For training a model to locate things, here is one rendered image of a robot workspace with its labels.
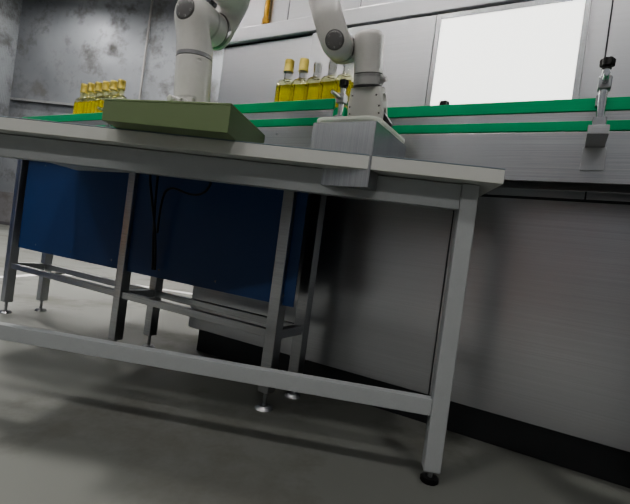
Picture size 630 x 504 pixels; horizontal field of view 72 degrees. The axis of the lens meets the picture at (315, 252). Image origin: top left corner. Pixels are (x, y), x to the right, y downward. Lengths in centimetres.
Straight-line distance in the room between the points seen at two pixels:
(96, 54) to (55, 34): 136
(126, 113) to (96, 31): 1330
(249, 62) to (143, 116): 95
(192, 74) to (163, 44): 1213
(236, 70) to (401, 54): 75
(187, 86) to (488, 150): 80
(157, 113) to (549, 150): 95
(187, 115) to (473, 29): 94
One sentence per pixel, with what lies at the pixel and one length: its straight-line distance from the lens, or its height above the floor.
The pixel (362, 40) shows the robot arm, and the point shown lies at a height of 105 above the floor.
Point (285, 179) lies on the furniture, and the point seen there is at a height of 68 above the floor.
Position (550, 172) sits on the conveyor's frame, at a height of 78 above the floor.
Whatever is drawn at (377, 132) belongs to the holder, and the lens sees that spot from 106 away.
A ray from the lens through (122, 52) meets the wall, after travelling 1383.
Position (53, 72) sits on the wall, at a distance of 1474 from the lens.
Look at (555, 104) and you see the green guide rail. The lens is 130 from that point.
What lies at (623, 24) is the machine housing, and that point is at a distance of 158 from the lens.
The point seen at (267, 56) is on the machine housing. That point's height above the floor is 127.
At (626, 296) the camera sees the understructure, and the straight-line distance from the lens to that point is 142.
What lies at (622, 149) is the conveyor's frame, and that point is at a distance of 125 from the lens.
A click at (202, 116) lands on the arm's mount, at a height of 78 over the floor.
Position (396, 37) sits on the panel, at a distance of 167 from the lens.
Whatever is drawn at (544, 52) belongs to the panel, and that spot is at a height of 116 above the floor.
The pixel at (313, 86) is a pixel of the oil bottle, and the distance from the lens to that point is 156.
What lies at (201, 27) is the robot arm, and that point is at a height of 104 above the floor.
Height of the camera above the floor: 52
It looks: 1 degrees down
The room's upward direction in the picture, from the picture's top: 8 degrees clockwise
